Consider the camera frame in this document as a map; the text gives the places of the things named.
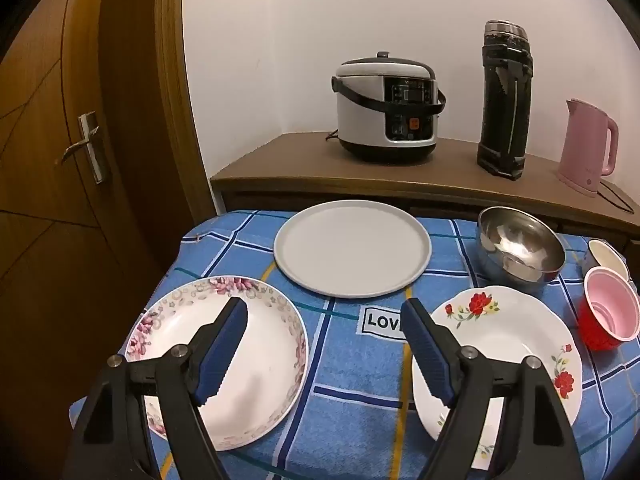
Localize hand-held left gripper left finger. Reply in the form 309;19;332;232
62;296;249;480

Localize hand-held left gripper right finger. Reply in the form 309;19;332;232
400;298;586;480

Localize pink floral rim plate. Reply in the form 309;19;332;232
124;276;308;451

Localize red flower white plate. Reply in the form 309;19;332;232
411;286;584;461

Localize plain grey round plate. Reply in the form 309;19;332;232
273;200;432;299

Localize stainless steel bowl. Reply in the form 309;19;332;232
475;206;566;296

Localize pink and red plastic bowl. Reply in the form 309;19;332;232
577;267;640;352

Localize small white cup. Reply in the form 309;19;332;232
584;239;630;281

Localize blue checked cloth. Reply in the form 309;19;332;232
67;209;640;480

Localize brown wooden cabinet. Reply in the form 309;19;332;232
210;131;640;241

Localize wooden door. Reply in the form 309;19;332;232
0;0;166;480

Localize black thermos flask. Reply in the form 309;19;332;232
476;20;534;181

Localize white and black rice cooker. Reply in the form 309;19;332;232
331;51;447;165

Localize pink electric kettle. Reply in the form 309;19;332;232
556;99;620;198

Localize metal door handle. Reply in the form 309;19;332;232
61;111;112;185

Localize wooden door frame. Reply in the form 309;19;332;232
100;0;217;286

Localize black kettle power cable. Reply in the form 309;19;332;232
597;179;636;216

